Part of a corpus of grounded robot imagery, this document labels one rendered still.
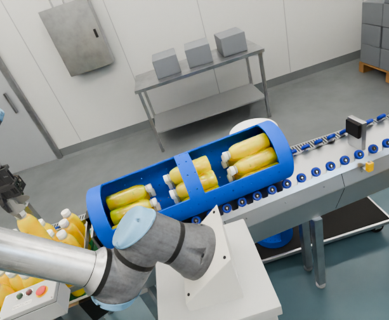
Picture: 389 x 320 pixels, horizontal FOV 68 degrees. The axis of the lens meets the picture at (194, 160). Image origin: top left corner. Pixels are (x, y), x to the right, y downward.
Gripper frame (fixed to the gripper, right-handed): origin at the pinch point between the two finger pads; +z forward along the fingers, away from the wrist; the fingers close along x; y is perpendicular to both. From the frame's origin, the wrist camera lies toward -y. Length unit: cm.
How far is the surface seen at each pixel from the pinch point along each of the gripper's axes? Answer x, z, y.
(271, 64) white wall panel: 311, 93, 254
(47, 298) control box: -27.9, 20.0, 5.4
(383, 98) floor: 172, 130, 324
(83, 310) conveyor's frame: -17.7, 45.3, 5.0
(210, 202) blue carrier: -9, 24, 71
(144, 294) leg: -4, 68, 25
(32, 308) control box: -28.9, 20.4, -0.1
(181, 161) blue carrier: 3, 7, 66
